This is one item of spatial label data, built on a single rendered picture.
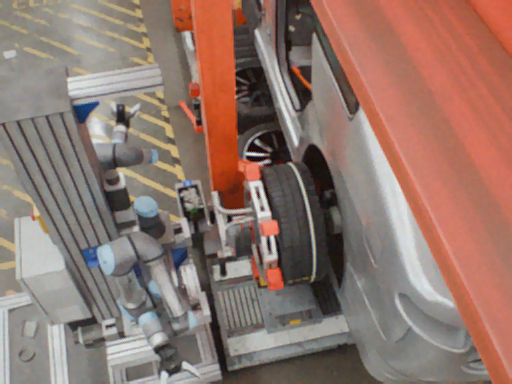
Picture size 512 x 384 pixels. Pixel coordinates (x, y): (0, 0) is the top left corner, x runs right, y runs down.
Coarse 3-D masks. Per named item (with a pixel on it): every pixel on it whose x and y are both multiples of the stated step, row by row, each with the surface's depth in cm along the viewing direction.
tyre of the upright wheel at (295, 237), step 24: (264, 168) 286; (288, 168) 281; (288, 192) 268; (312, 192) 269; (288, 216) 265; (312, 216) 266; (288, 240) 265; (312, 240) 267; (288, 264) 270; (312, 264) 274
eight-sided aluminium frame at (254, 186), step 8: (248, 184) 280; (256, 184) 278; (248, 192) 303; (248, 200) 309; (256, 200) 272; (264, 200) 272; (256, 208) 269; (264, 208) 271; (248, 216) 316; (264, 216) 266; (264, 240) 268; (272, 240) 269; (256, 248) 315; (264, 248) 269; (272, 248) 270; (256, 256) 312; (264, 256) 270; (272, 256) 270; (256, 264) 314; (264, 264) 277; (272, 264) 278; (264, 272) 283; (264, 280) 287
